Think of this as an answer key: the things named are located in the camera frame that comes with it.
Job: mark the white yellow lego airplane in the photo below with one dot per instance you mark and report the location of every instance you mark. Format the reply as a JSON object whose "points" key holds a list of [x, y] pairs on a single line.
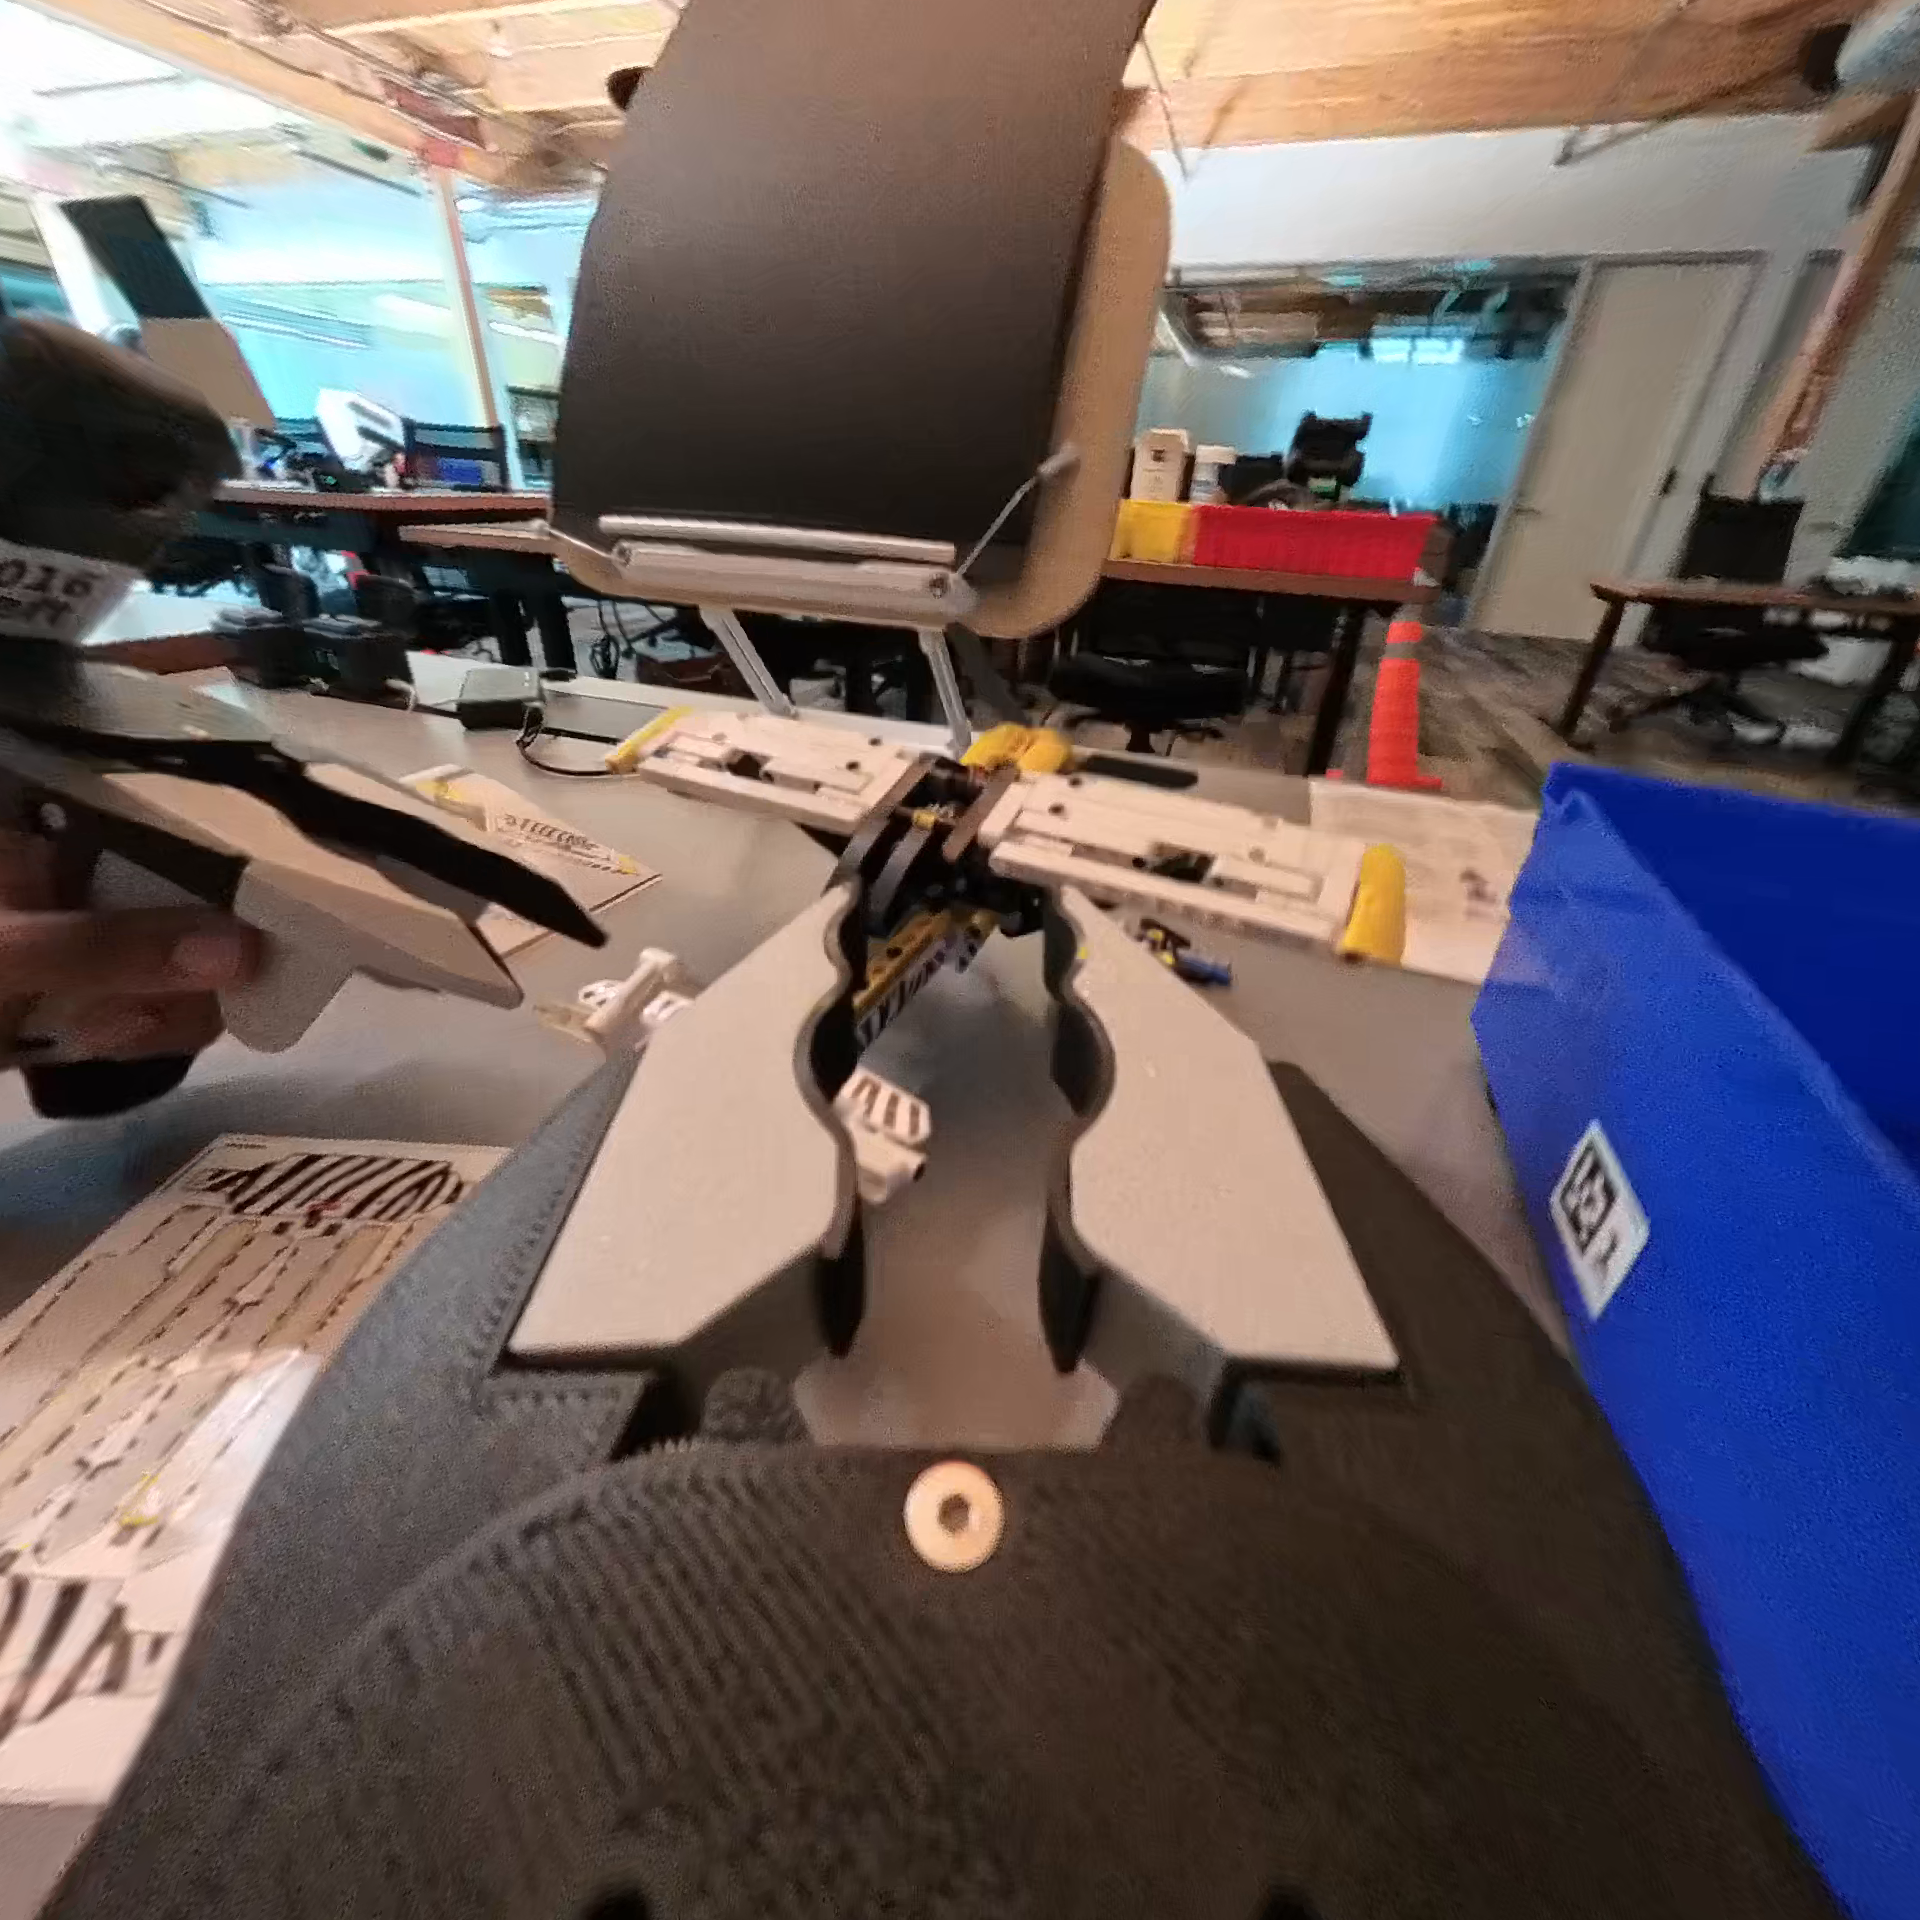
{"points": [[1140, 855]]}

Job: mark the black office chair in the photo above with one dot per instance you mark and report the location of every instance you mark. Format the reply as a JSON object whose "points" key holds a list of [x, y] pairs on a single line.
{"points": [[1742, 598], [1155, 660]]}

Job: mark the small blue yellow lego pieces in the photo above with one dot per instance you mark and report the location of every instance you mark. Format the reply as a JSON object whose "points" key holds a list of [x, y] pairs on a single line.
{"points": [[1183, 949]]}

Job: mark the black tablet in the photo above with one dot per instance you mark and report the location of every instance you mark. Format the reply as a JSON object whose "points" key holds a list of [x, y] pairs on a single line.
{"points": [[840, 272]]}

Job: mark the person's left hand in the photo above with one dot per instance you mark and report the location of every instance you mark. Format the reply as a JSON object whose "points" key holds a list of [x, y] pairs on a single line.
{"points": [[106, 960]]}

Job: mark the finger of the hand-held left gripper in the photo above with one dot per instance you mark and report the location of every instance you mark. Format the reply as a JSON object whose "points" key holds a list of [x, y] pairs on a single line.
{"points": [[332, 903]]}

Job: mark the white door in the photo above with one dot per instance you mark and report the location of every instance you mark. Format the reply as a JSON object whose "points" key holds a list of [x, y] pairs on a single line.
{"points": [[1619, 450]]}

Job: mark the yellow plastic bin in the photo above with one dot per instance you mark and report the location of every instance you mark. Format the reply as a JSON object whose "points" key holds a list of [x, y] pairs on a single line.
{"points": [[1152, 532]]}

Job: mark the long wooden table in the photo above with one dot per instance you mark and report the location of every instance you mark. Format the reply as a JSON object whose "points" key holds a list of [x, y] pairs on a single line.
{"points": [[1351, 586]]}

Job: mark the black power brick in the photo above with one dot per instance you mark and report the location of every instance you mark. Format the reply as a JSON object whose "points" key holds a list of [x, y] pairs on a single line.
{"points": [[496, 695]]}

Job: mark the red plastic bin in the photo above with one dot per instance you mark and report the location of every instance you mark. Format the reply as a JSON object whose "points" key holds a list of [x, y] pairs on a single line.
{"points": [[1304, 540]]}

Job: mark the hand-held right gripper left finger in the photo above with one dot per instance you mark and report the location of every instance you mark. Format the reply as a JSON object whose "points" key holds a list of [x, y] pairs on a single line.
{"points": [[705, 1170]]}

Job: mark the dark wooden desk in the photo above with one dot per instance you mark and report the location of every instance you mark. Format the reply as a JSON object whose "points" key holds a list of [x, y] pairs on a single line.
{"points": [[1726, 596]]}

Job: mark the orange traffic cone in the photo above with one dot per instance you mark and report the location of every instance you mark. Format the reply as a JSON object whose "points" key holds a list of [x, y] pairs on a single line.
{"points": [[1400, 718]]}

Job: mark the large zebra sticker sheet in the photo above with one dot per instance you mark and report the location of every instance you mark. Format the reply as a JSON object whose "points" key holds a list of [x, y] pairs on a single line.
{"points": [[180, 1321]]}

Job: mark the blue plastic bin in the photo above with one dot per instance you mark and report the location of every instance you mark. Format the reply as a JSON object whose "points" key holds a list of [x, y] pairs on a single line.
{"points": [[1770, 1050]]}

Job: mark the white box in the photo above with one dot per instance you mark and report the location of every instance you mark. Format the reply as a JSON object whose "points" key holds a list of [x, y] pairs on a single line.
{"points": [[1158, 465], [1216, 474]]}

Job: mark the printed paper sheet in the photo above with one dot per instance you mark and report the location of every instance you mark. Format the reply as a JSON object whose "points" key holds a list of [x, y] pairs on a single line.
{"points": [[1438, 887]]}

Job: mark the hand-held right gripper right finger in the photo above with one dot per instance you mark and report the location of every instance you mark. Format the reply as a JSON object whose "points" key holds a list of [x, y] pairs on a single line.
{"points": [[1216, 1202]]}

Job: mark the black charger case green display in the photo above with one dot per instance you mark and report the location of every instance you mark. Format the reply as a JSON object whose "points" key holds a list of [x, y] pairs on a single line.
{"points": [[361, 646]]}

